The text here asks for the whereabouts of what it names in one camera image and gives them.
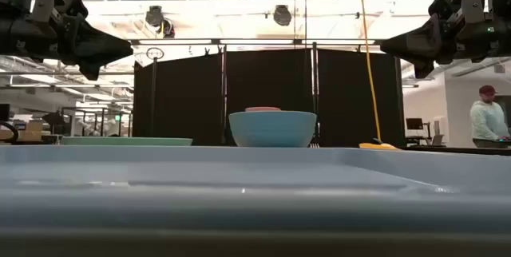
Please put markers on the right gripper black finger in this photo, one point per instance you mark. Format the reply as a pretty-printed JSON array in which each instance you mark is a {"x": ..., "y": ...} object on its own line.
[
  {"x": 419, "y": 43},
  {"x": 424, "y": 70}
]

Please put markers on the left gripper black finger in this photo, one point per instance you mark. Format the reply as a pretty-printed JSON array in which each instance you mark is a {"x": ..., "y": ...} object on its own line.
[
  {"x": 100, "y": 45},
  {"x": 91, "y": 72}
]

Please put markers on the teal plate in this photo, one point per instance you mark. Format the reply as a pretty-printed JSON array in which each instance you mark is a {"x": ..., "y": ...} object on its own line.
[{"x": 127, "y": 141}]

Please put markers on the orange cloth napkin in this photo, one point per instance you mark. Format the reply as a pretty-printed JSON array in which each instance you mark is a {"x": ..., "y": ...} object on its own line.
[{"x": 377, "y": 146}]

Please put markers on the blue bowl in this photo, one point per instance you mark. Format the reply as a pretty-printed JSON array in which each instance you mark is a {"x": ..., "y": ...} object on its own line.
[{"x": 272, "y": 129}]

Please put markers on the pink cup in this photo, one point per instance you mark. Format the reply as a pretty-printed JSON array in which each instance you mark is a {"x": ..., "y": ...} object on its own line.
[{"x": 262, "y": 109}]

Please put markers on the blue plastic tray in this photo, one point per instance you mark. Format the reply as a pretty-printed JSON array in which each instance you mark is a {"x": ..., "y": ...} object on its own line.
[{"x": 255, "y": 209}]

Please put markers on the black computer monitor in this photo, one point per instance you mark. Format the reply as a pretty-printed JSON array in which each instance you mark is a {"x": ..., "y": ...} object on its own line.
[{"x": 414, "y": 123}]

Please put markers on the cardboard box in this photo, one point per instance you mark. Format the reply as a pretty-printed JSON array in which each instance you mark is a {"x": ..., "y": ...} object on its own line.
[{"x": 34, "y": 129}]

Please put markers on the person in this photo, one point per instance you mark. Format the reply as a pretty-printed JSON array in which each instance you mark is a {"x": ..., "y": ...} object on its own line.
[{"x": 487, "y": 121}]

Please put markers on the black partition screen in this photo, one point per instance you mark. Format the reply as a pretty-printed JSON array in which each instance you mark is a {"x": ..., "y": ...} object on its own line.
[{"x": 271, "y": 85}]

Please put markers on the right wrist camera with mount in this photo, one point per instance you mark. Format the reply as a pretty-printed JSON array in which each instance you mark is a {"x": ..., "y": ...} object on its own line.
[{"x": 463, "y": 5}]

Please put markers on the black aluminium rig frame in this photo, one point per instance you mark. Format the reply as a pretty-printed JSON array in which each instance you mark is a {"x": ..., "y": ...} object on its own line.
[{"x": 255, "y": 42}]

